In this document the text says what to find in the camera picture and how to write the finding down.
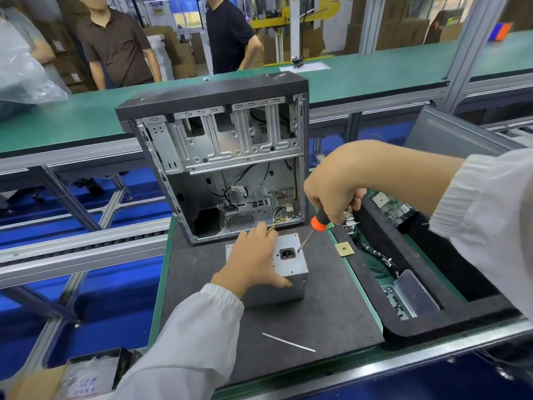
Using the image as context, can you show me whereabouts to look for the person's right hand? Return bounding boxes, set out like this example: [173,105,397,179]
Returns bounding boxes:
[303,140,376,226]

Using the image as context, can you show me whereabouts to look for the person's left hand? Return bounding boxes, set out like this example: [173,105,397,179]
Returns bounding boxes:
[211,222,293,300]

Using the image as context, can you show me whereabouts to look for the grey metal power supply unit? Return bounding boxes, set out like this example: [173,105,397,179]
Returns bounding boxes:
[225,232,309,309]

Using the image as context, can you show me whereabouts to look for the orange black handled screwdriver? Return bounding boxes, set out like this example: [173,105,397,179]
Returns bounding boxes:
[296,190,364,254]

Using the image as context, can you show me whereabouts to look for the person's left forearm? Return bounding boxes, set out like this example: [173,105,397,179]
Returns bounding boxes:
[89,282,245,400]

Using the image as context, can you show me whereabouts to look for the person's right forearm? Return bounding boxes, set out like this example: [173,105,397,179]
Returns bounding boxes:
[366,139,533,322]

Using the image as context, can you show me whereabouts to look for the black foam work mat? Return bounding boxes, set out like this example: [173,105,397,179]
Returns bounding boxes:
[160,222,386,386]

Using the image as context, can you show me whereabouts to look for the green circuit board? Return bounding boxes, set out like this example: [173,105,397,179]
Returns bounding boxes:
[366,189,417,228]

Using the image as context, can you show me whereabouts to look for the thin white strip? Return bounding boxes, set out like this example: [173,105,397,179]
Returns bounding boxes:
[262,332,316,354]

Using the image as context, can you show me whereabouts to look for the perforated metal shield plate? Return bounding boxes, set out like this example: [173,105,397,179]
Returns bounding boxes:
[382,285,412,321]

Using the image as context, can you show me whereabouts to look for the clear plastic box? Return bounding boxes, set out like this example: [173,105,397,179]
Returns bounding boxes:
[393,269,441,319]

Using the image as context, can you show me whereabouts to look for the grey case side panel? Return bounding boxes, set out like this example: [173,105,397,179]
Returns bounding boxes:
[403,105,527,159]

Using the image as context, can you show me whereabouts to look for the white paper sheet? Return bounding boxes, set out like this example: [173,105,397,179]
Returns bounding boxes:
[290,61,332,74]

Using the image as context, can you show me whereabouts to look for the black foam tray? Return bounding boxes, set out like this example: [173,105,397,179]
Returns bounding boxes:
[329,195,521,351]

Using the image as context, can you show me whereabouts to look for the black computer tower case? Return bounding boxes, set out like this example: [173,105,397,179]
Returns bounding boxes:
[115,71,310,246]

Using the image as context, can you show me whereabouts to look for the stack of cardboard boxes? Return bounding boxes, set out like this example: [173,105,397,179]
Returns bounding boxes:
[345,0,465,53]

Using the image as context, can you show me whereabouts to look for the yellow machine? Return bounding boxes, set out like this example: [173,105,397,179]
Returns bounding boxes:
[249,0,341,30]

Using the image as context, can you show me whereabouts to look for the small clear plastic bag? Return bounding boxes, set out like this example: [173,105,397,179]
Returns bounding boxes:
[55,355,122,400]

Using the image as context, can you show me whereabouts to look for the blue orange block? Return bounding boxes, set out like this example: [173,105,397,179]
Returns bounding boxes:
[487,21,515,42]

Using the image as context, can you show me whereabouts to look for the brown cardboard box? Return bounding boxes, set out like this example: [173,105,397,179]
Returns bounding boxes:
[0,364,71,400]

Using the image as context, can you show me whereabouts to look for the large clear plastic bag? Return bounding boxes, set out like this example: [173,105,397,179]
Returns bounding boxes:
[0,17,71,106]

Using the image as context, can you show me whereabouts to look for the small metal bracket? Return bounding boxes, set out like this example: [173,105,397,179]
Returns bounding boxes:
[343,206,361,239]

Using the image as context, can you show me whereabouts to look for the yellow power supply wires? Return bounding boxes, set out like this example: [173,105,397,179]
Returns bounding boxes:
[266,206,297,236]

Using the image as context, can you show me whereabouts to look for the black cable bundle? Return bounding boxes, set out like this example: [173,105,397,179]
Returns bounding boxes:
[352,235,401,278]

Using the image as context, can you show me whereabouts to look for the aluminium frame post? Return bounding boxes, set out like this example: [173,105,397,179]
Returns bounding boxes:
[441,0,511,115]
[358,0,388,56]

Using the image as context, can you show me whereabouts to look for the aluminium roller conveyor frame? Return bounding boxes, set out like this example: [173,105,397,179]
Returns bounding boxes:
[0,137,174,290]

